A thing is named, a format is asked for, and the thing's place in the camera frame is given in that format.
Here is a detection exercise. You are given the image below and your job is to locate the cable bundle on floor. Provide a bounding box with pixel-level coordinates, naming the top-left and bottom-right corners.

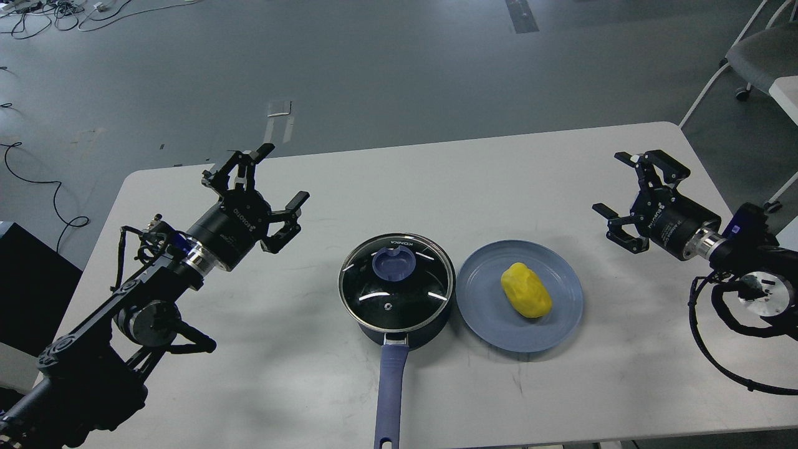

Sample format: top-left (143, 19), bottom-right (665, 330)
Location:
top-left (0, 0), bottom-right (200, 41)

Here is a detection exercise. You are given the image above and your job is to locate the yellow potato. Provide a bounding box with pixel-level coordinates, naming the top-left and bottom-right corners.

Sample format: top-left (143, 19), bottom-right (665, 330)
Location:
top-left (501, 262), bottom-right (553, 319)

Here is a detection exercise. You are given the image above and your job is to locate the grey office chair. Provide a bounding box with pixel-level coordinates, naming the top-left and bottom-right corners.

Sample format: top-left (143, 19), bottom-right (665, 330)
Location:
top-left (678, 1), bottom-right (797, 128)

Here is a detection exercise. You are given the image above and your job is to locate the black box at left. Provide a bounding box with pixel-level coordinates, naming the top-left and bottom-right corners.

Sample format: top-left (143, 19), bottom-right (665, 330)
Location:
top-left (1, 221), bottom-right (82, 356)

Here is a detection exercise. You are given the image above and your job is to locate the blue plate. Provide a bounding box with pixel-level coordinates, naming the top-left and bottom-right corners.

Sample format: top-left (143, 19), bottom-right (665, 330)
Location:
top-left (456, 239), bottom-right (584, 353)

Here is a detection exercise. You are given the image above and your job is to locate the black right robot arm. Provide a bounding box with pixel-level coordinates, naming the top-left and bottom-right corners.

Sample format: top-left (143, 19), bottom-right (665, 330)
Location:
top-left (592, 150), bottom-right (796, 396)

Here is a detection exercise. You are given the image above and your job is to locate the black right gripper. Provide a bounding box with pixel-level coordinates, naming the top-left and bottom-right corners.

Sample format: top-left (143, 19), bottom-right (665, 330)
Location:
top-left (591, 150), bottom-right (721, 261)

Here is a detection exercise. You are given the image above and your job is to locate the glass pot lid blue knob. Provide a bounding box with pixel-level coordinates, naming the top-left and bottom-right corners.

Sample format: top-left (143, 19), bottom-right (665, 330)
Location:
top-left (339, 233), bottom-right (456, 333)

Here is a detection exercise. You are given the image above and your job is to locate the black floor cable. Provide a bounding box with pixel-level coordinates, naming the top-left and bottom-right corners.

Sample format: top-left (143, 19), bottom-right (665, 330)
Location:
top-left (0, 142), bottom-right (90, 253)

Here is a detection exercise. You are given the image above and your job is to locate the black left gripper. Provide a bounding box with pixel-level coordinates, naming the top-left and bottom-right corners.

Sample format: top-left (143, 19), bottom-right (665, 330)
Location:
top-left (187, 143), bottom-right (310, 272)

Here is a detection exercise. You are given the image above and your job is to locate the white table at right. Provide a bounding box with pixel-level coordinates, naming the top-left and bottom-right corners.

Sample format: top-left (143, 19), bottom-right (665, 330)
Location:
top-left (767, 75), bottom-right (798, 125)

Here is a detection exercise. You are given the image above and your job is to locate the dark blue saucepan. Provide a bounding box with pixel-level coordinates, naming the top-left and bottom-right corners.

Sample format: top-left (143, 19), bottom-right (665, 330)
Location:
top-left (349, 294), bottom-right (456, 448)

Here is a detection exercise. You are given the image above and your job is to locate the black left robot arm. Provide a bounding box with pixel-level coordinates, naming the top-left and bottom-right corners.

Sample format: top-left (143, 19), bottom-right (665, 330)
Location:
top-left (2, 143), bottom-right (310, 448)

